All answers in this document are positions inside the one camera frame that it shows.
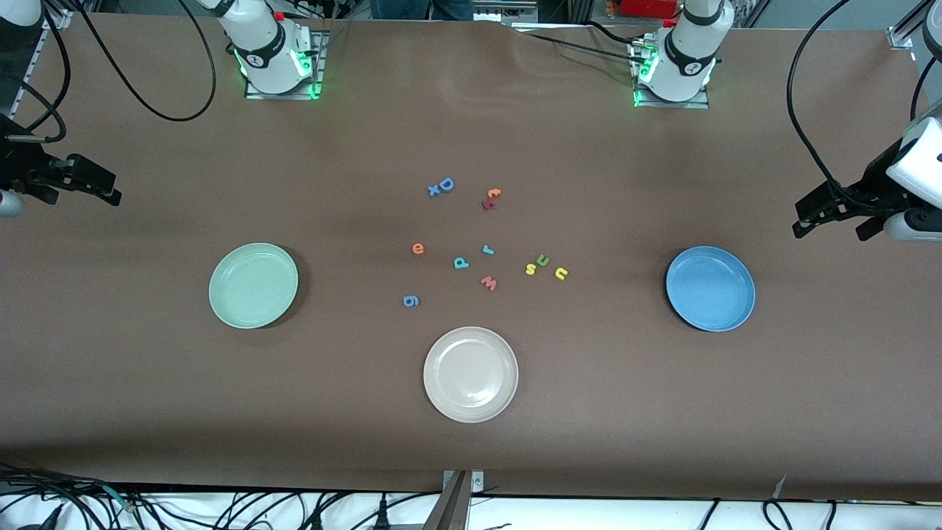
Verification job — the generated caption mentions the red box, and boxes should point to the red box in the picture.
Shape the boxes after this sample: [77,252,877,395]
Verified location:
[618,0,681,19]

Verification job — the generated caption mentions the blue plate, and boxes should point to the blue plate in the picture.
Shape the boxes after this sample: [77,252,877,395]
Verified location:
[665,245,757,333]

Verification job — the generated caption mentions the light green plate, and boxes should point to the light green plate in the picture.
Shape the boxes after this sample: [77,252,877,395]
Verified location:
[208,242,300,329]

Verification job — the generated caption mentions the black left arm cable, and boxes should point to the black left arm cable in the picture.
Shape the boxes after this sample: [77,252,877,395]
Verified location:
[786,0,942,214]

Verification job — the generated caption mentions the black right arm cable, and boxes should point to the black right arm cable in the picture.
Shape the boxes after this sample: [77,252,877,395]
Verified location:
[0,0,218,144]

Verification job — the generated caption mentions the black cable with plug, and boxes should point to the black cable with plug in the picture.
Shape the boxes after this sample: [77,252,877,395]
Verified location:
[346,492,391,530]
[298,492,347,530]

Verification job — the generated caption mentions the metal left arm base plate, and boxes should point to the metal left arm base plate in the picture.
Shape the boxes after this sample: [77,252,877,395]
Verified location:
[633,40,711,110]

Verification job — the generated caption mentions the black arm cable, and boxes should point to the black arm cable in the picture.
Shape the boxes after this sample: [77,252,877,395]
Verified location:
[786,0,942,214]
[0,0,218,144]

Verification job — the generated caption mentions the grey plug cable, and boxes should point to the grey plug cable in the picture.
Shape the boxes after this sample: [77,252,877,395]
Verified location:
[22,504,67,530]

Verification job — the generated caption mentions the person in blue jeans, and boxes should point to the person in blue jeans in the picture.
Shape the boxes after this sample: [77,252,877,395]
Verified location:
[368,0,475,21]

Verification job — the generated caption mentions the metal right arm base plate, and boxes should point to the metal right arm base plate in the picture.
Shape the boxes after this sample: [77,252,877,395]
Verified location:
[244,29,325,100]

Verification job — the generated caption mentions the metal table edge bracket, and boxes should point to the metal table edge bracket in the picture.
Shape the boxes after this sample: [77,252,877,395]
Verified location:
[423,470,485,530]

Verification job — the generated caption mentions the beige plate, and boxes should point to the beige plate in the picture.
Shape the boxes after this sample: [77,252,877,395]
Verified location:
[422,326,520,424]

